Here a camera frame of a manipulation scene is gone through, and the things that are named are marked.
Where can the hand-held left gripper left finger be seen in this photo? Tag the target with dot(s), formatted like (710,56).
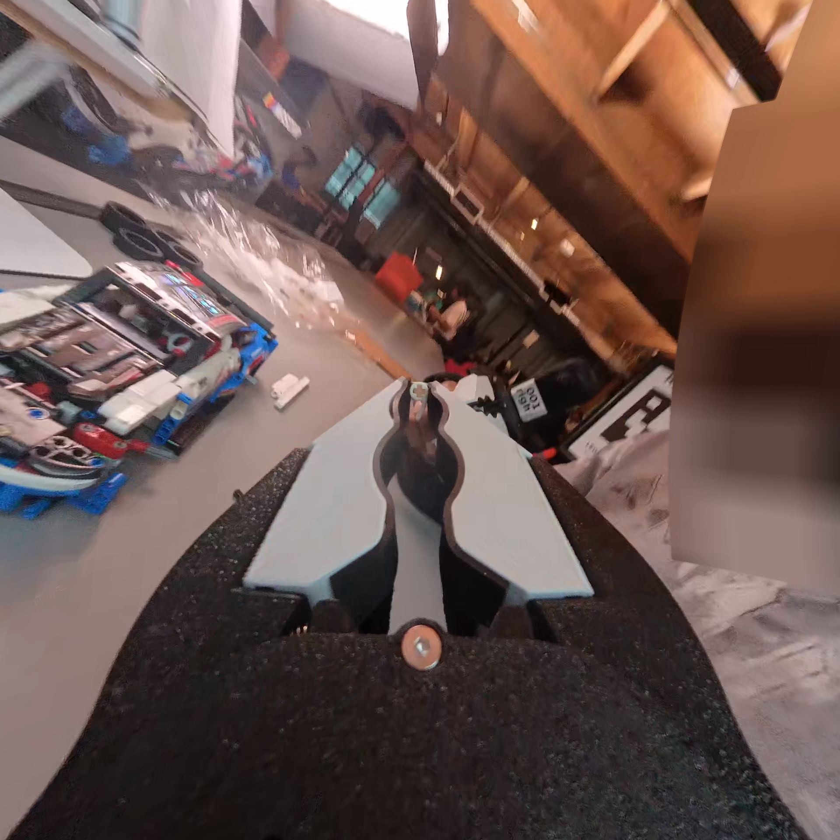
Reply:
(315,518)

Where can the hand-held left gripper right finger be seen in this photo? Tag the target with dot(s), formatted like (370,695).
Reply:
(512,518)

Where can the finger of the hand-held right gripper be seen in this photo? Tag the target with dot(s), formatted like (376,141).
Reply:
(472,394)

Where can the brick-built toy race car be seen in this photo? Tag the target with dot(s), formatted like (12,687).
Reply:
(118,380)

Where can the grey desk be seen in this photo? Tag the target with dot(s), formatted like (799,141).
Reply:
(98,590)

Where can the framed marker sign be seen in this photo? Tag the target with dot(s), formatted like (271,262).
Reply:
(623,413)

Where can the white brick assembly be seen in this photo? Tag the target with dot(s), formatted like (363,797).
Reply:
(290,392)

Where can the red plastic bin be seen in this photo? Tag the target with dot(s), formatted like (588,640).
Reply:
(399,275)

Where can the paned window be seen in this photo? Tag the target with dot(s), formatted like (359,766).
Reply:
(361,187)

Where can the clear plastic bags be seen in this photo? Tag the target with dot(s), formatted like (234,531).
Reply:
(262,262)

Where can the person's grey sweatshirt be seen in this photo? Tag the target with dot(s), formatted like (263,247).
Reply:
(722,656)

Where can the white monitor stand base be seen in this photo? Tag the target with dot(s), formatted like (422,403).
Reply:
(33,243)

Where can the printed toy car box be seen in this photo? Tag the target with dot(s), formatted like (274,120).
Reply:
(131,131)

